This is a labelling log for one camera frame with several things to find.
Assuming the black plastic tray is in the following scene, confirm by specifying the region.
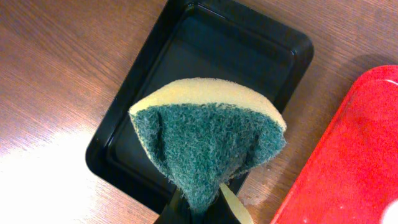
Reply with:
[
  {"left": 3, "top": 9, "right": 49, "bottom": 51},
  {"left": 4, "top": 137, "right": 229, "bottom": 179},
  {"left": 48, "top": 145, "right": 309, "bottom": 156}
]
[{"left": 85, "top": 0, "right": 314, "bottom": 213}]

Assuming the white plate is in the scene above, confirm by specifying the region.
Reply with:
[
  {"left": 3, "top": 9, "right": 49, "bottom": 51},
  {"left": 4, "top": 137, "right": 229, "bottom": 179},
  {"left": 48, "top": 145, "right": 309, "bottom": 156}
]
[{"left": 380, "top": 200, "right": 398, "bottom": 224}]

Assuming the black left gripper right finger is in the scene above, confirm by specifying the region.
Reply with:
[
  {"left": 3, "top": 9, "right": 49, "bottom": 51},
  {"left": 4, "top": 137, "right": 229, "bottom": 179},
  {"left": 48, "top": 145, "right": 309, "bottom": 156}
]
[{"left": 202, "top": 190, "right": 241, "bottom": 224}]

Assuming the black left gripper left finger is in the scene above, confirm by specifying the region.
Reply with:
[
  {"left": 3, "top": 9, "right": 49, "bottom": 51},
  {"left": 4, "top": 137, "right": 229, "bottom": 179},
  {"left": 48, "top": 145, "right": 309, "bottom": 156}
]
[{"left": 154, "top": 189, "right": 191, "bottom": 224}]

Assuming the green yellow sponge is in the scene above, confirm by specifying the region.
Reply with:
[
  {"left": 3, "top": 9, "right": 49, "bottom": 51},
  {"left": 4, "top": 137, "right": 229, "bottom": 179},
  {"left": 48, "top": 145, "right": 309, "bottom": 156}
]
[{"left": 129, "top": 78, "right": 287, "bottom": 223}]

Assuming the red serving tray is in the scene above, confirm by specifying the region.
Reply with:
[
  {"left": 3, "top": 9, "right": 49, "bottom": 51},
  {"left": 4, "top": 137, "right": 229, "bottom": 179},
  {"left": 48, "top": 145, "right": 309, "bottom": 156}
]
[{"left": 272, "top": 65, "right": 397, "bottom": 224}]

